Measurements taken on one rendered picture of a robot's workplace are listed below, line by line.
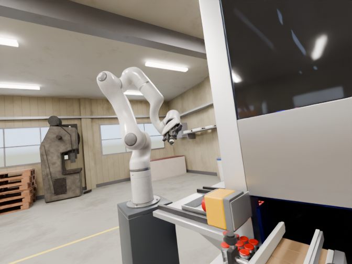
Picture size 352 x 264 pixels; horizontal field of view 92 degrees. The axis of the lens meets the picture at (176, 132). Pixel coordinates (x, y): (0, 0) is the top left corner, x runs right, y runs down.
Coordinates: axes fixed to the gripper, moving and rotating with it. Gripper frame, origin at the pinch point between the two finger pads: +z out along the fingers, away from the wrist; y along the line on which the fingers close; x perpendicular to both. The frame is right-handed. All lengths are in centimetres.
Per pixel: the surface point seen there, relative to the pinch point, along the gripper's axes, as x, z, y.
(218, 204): 7.0, 40.1, 9.7
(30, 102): -249, -475, -416
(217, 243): 33.6, 28.3, -7.2
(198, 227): 21.4, 29.3, -6.5
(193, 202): 25.6, 12.9, -10.3
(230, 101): -4.9, 24.0, 27.2
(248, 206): 14.1, 38.2, 14.1
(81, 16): -154, -213, -38
